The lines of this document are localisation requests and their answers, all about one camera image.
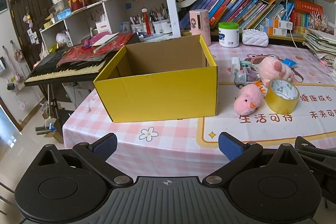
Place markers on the white box red label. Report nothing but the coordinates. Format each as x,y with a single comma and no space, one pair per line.
103,27

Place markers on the orange and white box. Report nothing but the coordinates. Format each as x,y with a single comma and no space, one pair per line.
279,23
273,30

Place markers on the blue packet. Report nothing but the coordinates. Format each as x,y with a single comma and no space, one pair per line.
290,62

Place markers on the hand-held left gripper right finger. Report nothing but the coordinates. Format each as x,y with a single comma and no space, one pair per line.
229,146

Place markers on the clear packing tape roll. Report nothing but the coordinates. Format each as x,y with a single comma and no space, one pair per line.
281,104

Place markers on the small green gadget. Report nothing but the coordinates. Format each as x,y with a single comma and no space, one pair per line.
246,64

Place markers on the small hanging pink plush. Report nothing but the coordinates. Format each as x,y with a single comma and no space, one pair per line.
27,18

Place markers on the row of leaning books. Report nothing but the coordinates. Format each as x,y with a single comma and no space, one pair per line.
236,9

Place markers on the keyboard stand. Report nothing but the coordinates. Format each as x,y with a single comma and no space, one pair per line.
53,108

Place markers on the pink cylindrical humidifier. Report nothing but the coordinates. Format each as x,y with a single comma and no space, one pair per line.
200,27

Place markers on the yellow cardboard box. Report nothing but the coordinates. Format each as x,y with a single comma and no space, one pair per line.
157,93

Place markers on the white quilted pouch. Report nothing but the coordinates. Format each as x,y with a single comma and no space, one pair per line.
255,37

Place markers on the white pen cup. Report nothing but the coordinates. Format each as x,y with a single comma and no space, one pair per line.
167,26
137,29
158,27

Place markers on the large pink plush pig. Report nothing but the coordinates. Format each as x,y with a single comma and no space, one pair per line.
273,68

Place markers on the pink checked tablecloth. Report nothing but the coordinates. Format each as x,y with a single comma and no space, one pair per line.
183,134

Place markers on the red boxed books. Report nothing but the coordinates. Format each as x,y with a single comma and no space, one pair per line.
307,14

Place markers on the white shelf unit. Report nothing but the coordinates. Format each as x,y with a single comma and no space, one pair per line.
86,14

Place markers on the white can green lid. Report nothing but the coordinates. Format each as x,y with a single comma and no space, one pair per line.
229,36

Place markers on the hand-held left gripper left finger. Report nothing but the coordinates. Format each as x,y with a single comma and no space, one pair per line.
106,146

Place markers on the black electronic keyboard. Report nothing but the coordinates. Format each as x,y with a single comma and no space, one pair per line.
60,74

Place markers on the pink plastic bag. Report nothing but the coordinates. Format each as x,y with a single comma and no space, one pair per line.
63,37

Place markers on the stack of papers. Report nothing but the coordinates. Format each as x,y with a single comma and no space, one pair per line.
320,43

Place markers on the grey toy truck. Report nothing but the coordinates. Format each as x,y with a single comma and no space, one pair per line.
244,78

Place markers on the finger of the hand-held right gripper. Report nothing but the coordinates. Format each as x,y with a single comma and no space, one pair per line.
315,149

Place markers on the small pink plush pig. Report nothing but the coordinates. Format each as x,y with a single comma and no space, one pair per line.
248,100

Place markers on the colourful hairclip ornament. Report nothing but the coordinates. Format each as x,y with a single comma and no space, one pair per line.
317,20

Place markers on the white envelope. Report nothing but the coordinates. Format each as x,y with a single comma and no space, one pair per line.
103,40

